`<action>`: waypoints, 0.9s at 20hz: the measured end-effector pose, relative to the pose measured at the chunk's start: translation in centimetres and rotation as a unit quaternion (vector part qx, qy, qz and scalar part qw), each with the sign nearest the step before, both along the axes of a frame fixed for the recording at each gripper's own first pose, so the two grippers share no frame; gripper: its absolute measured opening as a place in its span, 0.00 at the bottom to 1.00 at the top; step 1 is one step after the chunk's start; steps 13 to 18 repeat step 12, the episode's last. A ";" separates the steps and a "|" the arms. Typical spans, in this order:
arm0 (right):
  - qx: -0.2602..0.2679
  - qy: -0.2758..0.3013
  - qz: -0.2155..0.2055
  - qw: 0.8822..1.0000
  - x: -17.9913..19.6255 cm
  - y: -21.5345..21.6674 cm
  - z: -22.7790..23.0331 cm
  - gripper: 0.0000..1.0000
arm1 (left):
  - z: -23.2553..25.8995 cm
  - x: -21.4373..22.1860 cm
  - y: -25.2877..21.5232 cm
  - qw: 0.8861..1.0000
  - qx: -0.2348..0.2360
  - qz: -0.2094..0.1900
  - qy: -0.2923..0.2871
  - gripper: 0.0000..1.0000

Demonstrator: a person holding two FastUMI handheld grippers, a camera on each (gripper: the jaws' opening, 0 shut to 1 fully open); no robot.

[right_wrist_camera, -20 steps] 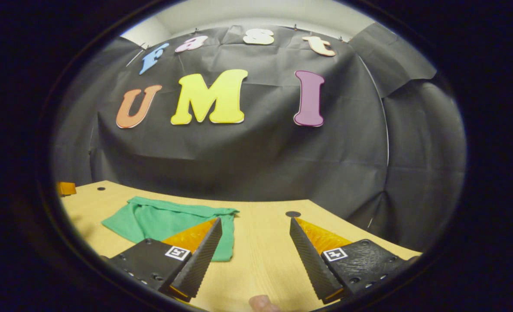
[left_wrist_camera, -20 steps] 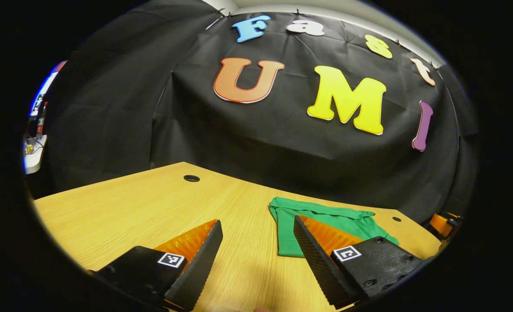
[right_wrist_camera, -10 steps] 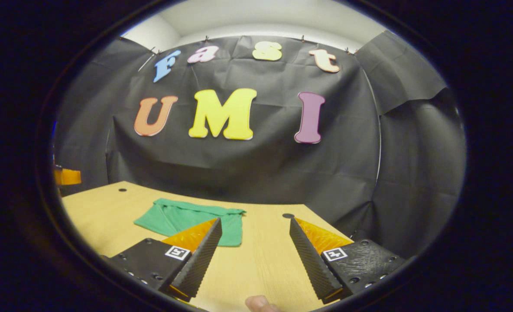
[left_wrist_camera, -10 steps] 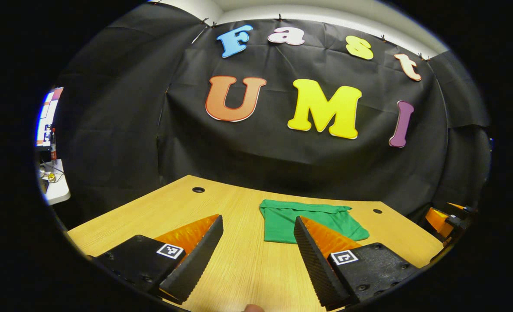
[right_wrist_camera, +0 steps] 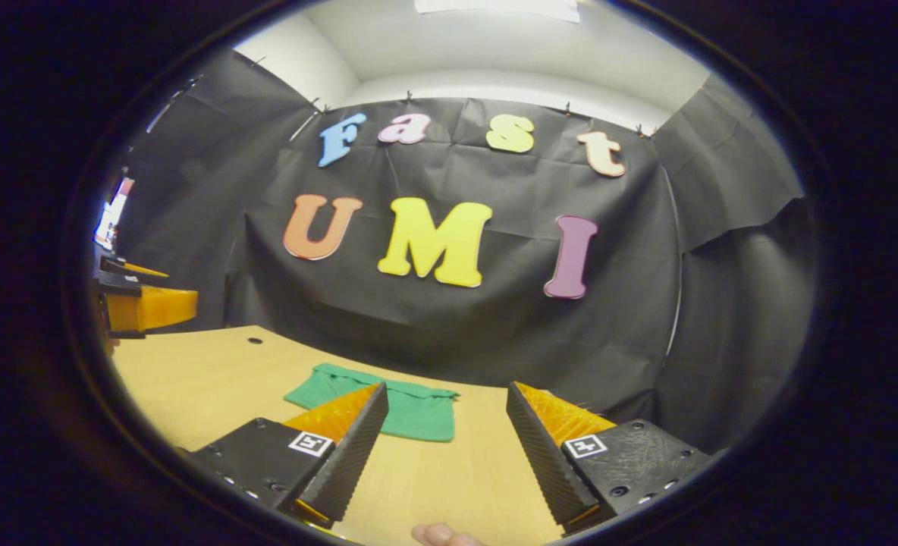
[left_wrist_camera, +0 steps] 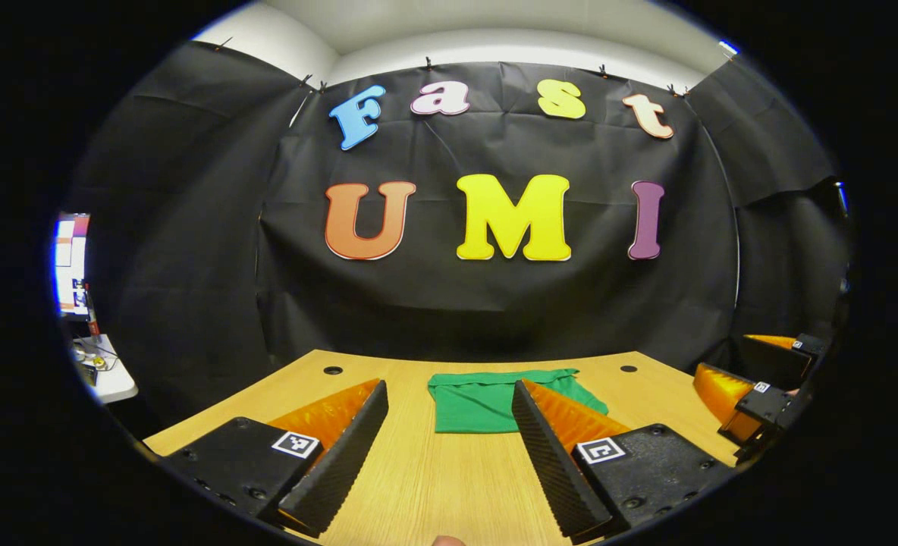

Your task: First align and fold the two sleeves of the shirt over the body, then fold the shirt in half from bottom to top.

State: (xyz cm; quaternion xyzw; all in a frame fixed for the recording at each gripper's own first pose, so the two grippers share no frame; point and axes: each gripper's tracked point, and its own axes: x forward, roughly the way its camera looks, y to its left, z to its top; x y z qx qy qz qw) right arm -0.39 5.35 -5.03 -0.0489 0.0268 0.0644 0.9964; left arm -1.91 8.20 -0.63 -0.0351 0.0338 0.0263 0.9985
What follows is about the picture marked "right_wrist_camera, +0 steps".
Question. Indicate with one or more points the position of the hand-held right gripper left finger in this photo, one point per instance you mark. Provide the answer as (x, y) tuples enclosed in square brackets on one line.
[(358, 455)]

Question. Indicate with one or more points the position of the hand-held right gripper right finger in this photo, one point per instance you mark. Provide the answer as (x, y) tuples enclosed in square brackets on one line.
[(544, 462)]

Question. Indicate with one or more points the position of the black backdrop cloth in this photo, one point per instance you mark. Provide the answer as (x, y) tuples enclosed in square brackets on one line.
[(449, 334)]

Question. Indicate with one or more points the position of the white ceiling light panel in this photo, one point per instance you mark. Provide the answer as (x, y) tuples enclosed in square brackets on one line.
[(494, 7)]

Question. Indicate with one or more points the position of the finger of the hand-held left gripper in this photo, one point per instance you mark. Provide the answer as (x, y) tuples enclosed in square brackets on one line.
[(127, 268), (153, 307)]

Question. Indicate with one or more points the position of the green T-shirt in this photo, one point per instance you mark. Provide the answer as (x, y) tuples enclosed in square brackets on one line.
[(419, 413)]

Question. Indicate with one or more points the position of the bright monitor screen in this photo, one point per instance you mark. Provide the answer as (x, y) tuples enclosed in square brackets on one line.
[(111, 216)]

